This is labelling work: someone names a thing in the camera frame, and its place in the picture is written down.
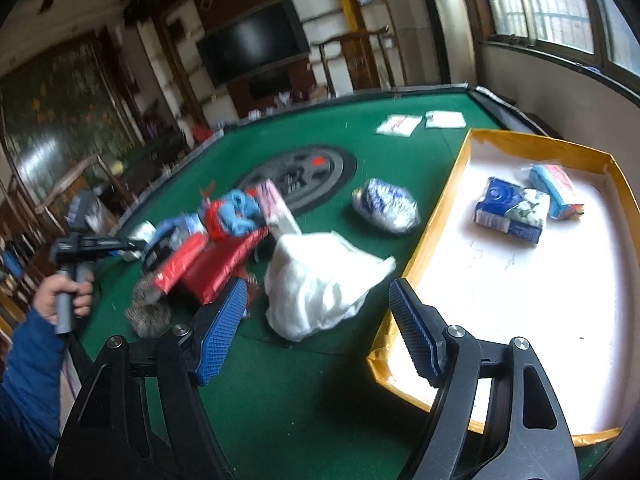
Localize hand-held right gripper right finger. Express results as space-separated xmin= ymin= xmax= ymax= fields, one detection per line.
xmin=389 ymin=277 xmax=581 ymax=480

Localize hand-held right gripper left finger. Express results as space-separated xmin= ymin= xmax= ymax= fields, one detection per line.
xmin=52 ymin=277 xmax=249 ymax=480

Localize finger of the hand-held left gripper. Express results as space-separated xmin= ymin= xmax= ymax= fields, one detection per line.
xmin=112 ymin=238 xmax=147 ymax=261

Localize silver white packet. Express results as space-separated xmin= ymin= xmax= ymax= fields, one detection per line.
xmin=122 ymin=220 xmax=158 ymax=263

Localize black printed packet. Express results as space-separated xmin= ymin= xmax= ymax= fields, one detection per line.
xmin=141 ymin=240 xmax=176 ymax=276

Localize red cylinder can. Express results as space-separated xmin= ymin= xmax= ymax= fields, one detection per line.
xmin=154 ymin=235 xmax=208 ymax=296

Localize blue white flat pack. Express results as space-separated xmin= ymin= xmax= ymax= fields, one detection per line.
xmin=152 ymin=212 xmax=206 ymax=246

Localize dark red towel pack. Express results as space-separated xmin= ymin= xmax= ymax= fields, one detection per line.
xmin=182 ymin=225 xmax=271 ymax=306

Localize yellow cardboard box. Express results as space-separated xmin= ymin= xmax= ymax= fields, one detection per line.
xmin=367 ymin=129 xmax=628 ymax=448

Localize white plastic bag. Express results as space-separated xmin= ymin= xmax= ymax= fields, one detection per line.
xmin=264 ymin=210 xmax=397 ymax=343

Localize light blue cloth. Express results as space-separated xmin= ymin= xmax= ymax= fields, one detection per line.
xmin=200 ymin=189 xmax=266 ymax=238

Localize blue white packet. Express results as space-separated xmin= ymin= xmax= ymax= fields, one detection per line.
xmin=351 ymin=177 xmax=421 ymax=235

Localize person's left forearm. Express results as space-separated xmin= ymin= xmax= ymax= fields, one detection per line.
xmin=0 ymin=305 xmax=68 ymax=480

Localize person's left hand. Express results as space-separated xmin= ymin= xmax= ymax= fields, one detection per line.
xmin=34 ymin=272 xmax=96 ymax=323

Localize dark blue tissue pack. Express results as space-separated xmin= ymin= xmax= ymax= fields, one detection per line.
xmin=472 ymin=176 xmax=551 ymax=245

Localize round grey table centre panel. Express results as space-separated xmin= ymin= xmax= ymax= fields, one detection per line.
xmin=235 ymin=144 xmax=358 ymax=216

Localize light blue pink tissue pack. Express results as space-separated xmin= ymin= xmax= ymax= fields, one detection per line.
xmin=529 ymin=164 xmax=586 ymax=221

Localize white flat packet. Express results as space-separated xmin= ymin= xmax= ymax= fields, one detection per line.
xmin=376 ymin=114 xmax=422 ymax=137
xmin=425 ymin=110 xmax=468 ymax=129

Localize black flat television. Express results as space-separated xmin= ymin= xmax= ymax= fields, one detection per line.
xmin=196 ymin=0 xmax=311 ymax=88

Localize dark wooden chair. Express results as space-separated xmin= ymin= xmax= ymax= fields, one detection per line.
xmin=310 ymin=27 xmax=408 ymax=98

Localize large window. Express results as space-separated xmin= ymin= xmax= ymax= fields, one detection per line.
xmin=472 ymin=0 xmax=640 ymax=78

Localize large wall painting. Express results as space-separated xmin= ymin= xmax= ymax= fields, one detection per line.
xmin=0 ymin=42 xmax=136 ymax=206

